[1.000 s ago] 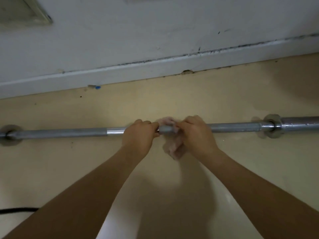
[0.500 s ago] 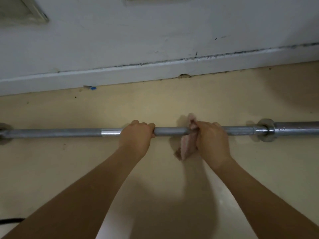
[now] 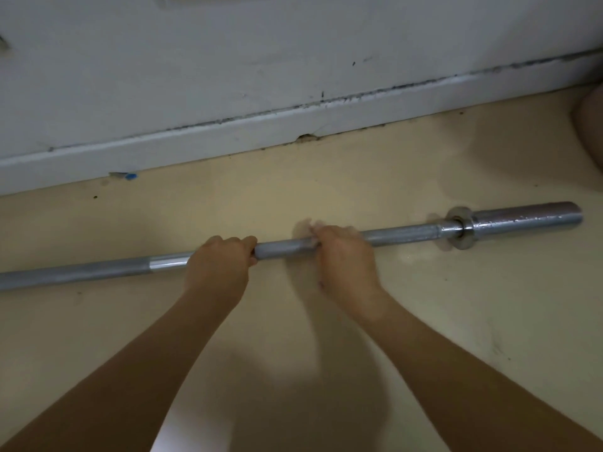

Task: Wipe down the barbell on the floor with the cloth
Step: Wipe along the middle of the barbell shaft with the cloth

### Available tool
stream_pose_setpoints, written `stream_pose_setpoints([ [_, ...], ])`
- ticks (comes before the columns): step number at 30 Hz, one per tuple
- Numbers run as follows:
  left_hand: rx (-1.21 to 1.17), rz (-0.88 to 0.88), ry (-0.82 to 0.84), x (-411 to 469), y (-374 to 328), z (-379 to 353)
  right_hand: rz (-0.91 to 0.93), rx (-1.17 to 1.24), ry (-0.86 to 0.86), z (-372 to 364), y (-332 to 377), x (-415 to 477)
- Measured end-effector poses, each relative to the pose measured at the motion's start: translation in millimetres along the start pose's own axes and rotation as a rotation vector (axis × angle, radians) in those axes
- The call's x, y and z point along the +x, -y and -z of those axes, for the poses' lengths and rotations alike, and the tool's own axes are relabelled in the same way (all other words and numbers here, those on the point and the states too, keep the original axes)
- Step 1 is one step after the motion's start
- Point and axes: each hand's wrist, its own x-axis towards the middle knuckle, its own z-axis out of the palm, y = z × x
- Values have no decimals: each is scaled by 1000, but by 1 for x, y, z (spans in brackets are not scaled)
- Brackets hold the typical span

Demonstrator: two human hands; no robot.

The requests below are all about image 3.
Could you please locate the person's left hand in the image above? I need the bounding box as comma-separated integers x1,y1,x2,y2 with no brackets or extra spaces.
183,235,259,312

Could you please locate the person's right hand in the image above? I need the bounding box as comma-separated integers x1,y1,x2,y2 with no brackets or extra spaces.
313,225,388,320

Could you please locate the silver steel barbell bar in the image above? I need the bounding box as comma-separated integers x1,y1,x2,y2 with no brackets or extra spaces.
0,201,583,293

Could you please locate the person's left forearm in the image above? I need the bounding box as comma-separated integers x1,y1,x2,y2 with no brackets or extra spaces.
0,286,239,452

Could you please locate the person's right forearm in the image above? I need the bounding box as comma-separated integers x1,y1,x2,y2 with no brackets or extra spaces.
340,293,603,452

